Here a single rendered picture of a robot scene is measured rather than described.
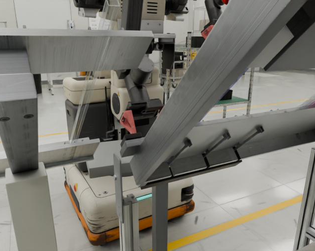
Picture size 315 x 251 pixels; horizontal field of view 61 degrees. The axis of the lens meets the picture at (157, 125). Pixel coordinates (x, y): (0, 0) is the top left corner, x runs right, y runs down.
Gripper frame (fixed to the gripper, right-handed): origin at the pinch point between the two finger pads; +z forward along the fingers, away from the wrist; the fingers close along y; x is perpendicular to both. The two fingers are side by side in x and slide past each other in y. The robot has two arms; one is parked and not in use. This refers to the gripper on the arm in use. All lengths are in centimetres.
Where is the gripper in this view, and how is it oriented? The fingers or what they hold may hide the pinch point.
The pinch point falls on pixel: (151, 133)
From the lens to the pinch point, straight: 77.1
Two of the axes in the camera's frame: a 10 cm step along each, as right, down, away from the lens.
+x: -3.2, 4.6, 8.3
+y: 9.0, -1.3, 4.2
